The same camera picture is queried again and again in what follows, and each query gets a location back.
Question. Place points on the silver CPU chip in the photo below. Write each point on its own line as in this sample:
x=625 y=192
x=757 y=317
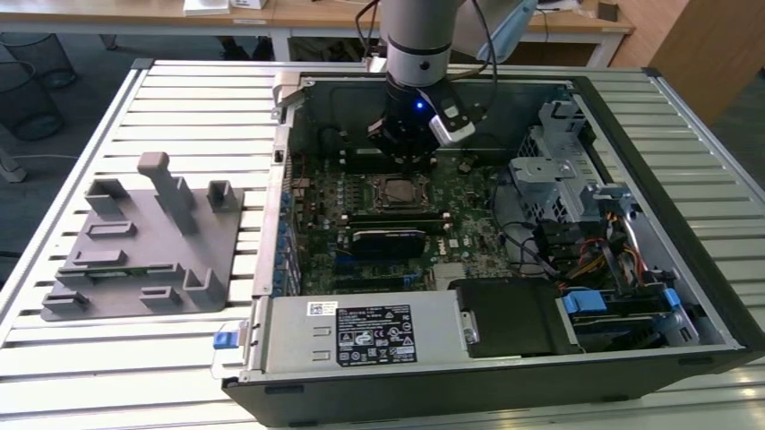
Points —
x=402 y=190

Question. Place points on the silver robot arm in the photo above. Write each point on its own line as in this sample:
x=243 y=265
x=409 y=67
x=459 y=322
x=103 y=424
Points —
x=418 y=36

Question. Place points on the black RAM slot white clips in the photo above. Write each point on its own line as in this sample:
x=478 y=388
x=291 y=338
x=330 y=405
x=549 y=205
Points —
x=394 y=218
x=357 y=154
x=394 y=227
x=357 y=163

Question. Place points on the silver coin battery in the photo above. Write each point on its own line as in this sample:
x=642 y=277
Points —
x=463 y=167

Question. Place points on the black graphics card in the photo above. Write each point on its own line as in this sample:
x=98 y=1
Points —
x=389 y=245

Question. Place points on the metal drive cage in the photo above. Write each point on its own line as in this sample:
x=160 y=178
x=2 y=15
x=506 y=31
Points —
x=541 y=179

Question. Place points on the green motherboard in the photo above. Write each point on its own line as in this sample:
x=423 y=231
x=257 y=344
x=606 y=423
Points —
x=478 y=242

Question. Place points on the silver chipset heatsink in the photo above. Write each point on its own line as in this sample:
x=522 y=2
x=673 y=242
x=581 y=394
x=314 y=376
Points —
x=449 y=275

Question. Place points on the long black expansion slot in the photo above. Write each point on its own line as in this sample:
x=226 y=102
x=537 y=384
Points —
x=367 y=284

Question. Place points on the small white box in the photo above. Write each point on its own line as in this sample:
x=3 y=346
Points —
x=247 y=3

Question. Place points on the white barcode sticker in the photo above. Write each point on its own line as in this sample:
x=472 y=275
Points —
x=321 y=309

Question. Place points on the large white box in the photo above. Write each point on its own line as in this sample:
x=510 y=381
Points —
x=206 y=6

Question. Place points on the small black box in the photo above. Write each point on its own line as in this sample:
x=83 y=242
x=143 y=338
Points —
x=608 y=11

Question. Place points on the black plastic shroud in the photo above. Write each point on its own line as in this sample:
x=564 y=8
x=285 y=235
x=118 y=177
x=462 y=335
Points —
x=508 y=318

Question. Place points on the black power supply label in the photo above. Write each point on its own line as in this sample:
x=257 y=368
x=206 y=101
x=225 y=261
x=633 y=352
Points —
x=377 y=336

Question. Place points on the silver support bar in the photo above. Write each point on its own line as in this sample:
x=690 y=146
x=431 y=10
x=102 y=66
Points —
x=641 y=233

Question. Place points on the blue disk carrier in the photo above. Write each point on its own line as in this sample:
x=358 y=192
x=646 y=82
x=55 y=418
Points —
x=585 y=303

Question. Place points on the grey parts rack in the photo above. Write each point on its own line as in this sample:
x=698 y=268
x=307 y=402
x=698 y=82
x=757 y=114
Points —
x=150 y=251

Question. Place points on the silver power supply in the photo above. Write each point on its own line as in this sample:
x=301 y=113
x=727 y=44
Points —
x=287 y=340

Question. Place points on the wooden cabinet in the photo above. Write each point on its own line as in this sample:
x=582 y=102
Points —
x=705 y=54

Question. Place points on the green RAM stick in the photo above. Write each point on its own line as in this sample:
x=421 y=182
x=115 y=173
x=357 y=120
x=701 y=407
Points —
x=138 y=269

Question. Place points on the blue case latch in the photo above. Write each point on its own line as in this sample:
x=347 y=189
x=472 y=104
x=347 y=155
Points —
x=225 y=342

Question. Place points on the blue plastic tab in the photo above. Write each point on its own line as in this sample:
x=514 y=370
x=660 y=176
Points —
x=672 y=299

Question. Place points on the wooden desk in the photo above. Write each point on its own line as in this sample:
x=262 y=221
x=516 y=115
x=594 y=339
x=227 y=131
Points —
x=90 y=13

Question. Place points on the black PC case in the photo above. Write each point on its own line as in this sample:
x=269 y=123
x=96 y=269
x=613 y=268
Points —
x=418 y=398

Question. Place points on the black mesh waste bin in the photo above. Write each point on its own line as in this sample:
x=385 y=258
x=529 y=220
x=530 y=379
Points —
x=42 y=54
x=24 y=98

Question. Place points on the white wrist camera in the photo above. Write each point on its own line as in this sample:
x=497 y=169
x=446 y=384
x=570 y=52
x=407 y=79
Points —
x=454 y=127

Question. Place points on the black ribbed plastic bracket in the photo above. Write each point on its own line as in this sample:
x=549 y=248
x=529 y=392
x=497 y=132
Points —
x=556 y=242

